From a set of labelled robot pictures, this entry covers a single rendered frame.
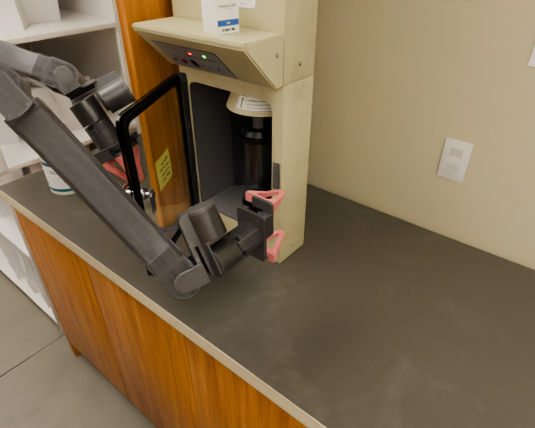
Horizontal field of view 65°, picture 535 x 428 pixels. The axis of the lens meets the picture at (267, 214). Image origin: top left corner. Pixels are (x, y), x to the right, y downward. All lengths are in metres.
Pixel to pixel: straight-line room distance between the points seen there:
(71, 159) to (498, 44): 0.93
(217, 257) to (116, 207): 0.18
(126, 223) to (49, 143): 0.16
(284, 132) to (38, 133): 0.49
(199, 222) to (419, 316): 0.58
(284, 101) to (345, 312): 0.49
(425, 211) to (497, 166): 0.24
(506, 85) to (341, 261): 0.58
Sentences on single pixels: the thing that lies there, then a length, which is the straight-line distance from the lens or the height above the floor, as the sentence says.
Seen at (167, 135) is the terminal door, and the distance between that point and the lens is 1.03.
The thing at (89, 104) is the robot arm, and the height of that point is 1.37.
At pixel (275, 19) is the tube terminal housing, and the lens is 0.87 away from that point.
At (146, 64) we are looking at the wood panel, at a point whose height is 1.41.
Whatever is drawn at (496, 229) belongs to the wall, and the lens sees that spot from 1.30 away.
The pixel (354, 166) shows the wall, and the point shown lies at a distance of 1.38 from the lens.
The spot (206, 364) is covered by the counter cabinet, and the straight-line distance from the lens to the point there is 1.10.
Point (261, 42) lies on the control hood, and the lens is 0.80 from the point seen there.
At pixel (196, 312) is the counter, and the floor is 0.94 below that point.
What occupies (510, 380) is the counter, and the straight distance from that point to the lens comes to 1.00.
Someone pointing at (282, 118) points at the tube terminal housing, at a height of 1.34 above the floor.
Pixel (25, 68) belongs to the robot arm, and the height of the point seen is 1.44.
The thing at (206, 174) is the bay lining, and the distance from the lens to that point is 1.20.
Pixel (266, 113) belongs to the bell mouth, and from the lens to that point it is 0.98.
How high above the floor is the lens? 1.67
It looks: 34 degrees down
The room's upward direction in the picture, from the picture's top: straight up
